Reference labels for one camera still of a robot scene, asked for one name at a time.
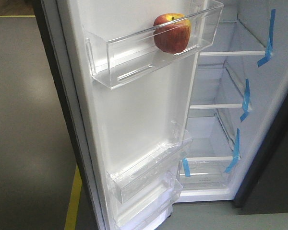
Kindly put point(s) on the fridge door white interior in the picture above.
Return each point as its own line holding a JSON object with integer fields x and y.
{"x": 110, "y": 129}

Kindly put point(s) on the red yellow apple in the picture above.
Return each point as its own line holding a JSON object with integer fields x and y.
{"x": 174, "y": 37}

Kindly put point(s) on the clear fridge crisper drawer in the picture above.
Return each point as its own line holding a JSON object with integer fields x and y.
{"x": 206, "y": 173}

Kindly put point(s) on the dark grey fridge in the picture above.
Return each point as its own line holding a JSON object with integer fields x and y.
{"x": 238, "y": 101}

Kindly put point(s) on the clear middle door bin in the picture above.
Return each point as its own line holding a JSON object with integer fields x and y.
{"x": 127, "y": 183}

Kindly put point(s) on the clear door bin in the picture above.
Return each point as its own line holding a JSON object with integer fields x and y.
{"x": 127, "y": 39}
{"x": 127, "y": 183}
{"x": 147, "y": 204}

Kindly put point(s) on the clear upper door bin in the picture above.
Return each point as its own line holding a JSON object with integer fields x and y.
{"x": 127, "y": 39}

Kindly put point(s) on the blue tape strip left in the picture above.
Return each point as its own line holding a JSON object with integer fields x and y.
{"x": 186, "y": 167}

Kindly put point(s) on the blue tape strip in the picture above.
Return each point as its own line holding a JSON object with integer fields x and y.
{"x": 246, "y": 102}
{"x": 269, "y": 46}
{"x": 236, "y": 153}
{"x": 186, "y": 167}

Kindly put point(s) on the clear lower door bin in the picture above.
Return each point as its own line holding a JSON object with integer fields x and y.
{"x": 147, "y": 204}

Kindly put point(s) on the blue tape strip lower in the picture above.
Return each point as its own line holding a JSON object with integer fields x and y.
{"x": 236, "y": 153}

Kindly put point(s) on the blue tape strip middle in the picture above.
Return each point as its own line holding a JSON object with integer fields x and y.
{"x": 246, "y": 102}

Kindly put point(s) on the blue tape strip top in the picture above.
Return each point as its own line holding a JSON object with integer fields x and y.
{"x": 269, "y": 46}

